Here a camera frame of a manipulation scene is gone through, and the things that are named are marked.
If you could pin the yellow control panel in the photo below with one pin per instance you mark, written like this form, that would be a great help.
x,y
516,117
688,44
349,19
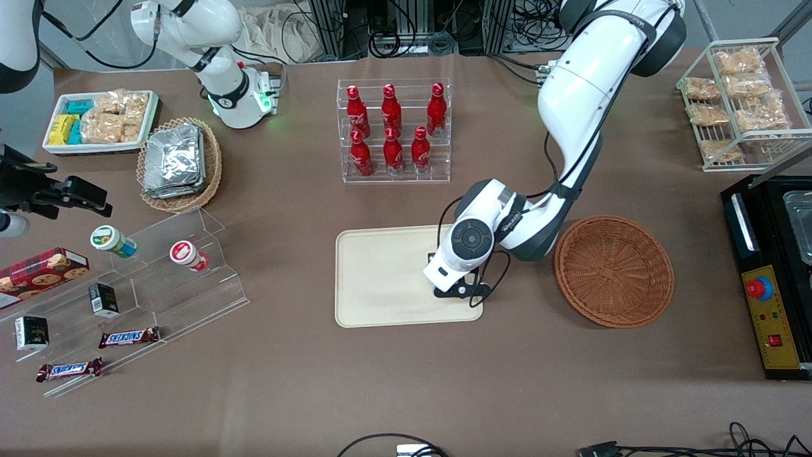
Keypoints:
x,y
777,324

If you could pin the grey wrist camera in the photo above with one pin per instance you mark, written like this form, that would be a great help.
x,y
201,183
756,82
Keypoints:
x,y
13,225
458,292

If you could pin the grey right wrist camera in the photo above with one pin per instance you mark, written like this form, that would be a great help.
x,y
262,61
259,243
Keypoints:
x,y
13,225

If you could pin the silver foil pouch stack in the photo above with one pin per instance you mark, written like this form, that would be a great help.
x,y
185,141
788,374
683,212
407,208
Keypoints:
x,y
174,158

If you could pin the yellow snack pack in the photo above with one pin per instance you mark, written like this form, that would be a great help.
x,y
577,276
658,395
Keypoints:
x,y
61,128

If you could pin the black appliance box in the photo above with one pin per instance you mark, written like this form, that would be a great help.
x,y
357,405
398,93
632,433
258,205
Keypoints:
x,y
780,254

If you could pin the white plug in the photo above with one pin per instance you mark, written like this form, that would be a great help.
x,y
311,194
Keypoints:
x,y
409,450

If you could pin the light oval wicker basket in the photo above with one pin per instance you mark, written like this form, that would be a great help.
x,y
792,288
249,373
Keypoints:
x,y
212,165

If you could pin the clear acrylic stepped display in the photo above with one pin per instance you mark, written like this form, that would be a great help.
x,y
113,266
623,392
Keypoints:
x,y
190,298

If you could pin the clear plastic container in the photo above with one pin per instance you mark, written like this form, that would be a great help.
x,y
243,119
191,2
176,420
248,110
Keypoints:
x,y
800,228

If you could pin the small black carton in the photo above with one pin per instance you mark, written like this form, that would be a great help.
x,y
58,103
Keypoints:
x,y
103,300
32,333

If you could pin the Snickers chocolate bar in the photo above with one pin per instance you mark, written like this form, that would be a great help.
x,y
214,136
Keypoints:
x,y
70,369
130,337

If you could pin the teal snack pack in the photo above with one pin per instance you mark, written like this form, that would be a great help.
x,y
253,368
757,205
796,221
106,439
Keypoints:
x,y
79,106
75,133

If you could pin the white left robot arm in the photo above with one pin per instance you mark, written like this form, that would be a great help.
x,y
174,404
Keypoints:
x,y
583,82

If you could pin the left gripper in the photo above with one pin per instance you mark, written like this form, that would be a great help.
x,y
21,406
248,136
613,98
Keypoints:
x,y
431,256

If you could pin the brown round wicker basket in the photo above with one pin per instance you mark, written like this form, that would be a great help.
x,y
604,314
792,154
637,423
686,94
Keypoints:
x,y
612,273

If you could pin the green lid snack cup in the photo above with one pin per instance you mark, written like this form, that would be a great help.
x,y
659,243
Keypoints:
x,y
111,241

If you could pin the red cookie box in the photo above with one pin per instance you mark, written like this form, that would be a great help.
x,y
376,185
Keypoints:
x,y
38,273

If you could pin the clear bag of crackers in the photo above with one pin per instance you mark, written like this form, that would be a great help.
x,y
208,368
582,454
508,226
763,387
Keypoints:
x,y
101,128
109,101
131,131
137,105

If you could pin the red emergency stop button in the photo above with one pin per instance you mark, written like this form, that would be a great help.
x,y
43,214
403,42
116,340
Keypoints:
x,y
759,289

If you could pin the white rectangular snack tray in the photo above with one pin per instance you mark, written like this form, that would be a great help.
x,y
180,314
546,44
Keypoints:
x,y
95,149

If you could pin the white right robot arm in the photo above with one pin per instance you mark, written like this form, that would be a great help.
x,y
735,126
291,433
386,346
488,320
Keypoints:
x,y
222,89

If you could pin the clear bag of fried snacks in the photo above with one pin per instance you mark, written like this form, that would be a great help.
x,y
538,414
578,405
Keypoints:
x,y
720,150
739,61
707,115
761,117
748,86
701,88

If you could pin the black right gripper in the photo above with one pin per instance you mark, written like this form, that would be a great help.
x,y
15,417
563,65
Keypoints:
x,y
25,184

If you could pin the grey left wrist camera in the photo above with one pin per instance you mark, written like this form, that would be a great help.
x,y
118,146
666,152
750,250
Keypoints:
x,y
458,292

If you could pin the clear acrylic bottle rack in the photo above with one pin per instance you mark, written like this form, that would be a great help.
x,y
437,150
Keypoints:
x,y
406,178

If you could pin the red cola bottle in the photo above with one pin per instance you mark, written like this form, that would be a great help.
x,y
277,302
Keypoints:
x,y
393,153
436,111
420,151
356,111
361,155
391,109

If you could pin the red lid snack cup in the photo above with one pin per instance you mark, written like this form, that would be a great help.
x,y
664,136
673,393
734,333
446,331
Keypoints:
x,y
186,255

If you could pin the cream plastic tray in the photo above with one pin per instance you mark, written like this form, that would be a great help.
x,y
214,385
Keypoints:
x,y
380,279

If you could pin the white cloth bag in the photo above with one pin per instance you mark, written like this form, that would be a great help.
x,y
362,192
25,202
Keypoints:
x,y
273,32

